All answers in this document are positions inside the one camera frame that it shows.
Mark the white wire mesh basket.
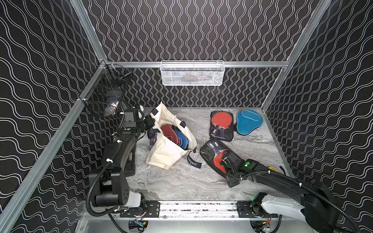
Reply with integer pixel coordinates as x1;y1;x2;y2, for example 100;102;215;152
160;61;225;86

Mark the blue paddle case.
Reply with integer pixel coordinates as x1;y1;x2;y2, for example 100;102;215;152
174;128;189;150

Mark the black wire basket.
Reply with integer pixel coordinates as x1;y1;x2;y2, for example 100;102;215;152
82;61;134;118

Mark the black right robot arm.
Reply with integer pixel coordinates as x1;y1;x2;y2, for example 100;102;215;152
214;152;361;233

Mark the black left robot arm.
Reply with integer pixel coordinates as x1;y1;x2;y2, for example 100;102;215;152
85;107;146;217

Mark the teal paddle case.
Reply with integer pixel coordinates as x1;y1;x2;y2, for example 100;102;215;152
236;109;264;136

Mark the maroon paddle case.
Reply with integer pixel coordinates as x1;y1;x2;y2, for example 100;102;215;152
161;124;179;146

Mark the cream canvas tote bag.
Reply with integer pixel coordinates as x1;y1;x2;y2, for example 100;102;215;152
146;103;197;170

